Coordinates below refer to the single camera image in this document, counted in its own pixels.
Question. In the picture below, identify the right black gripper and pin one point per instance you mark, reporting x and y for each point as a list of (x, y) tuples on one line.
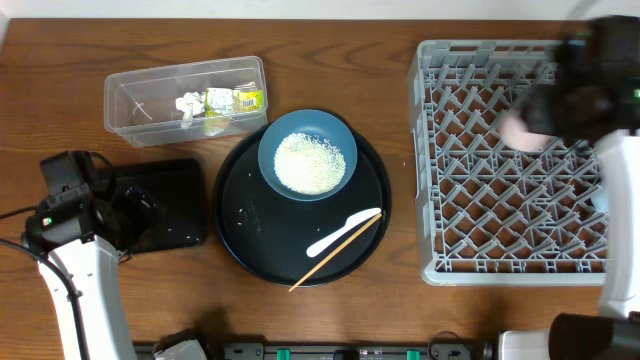
[(540, 121)]

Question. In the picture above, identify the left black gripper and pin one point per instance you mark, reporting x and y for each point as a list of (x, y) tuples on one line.
[(132, 211)]

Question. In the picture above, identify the white pink cup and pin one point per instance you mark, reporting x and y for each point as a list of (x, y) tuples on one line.
[(514, 133)]

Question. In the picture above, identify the white tissue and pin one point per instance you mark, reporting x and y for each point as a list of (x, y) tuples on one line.
[(191, 104)]

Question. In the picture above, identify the yellow green snack wrapper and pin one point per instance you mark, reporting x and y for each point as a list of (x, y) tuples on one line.
[(221, 104)]

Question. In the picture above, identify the blue plate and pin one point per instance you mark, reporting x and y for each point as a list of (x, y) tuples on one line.
[(320, 125)]

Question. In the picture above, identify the pile of white rice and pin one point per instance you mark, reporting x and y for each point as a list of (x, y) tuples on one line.
[(308, 165)]

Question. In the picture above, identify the light blue cup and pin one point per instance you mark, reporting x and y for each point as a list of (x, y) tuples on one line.
[(599, 200)]

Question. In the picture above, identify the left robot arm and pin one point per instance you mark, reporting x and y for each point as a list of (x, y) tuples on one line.
[(79, 235)]

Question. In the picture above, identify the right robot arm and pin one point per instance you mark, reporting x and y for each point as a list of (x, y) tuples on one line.
[(613, 48)]

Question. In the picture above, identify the grey dishwasher rack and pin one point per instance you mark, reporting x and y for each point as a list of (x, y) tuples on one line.
[(488, 215)]

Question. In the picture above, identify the black rectangular tray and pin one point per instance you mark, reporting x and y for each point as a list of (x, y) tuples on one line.
[(177, 188)]

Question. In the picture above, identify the clear plastic bin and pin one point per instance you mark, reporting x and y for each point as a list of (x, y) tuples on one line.
[(139, 106)]

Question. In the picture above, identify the round black tray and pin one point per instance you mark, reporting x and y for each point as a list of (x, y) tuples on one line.
[(268, 233)]

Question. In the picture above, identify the white plastic knife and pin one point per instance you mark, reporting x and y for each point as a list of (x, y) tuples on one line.
[(355, 219)]

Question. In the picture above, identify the wooden chopstick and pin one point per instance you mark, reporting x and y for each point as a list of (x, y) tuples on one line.
[(362, 228)]

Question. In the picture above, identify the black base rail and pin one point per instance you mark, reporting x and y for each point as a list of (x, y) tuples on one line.
[(441, 350)]

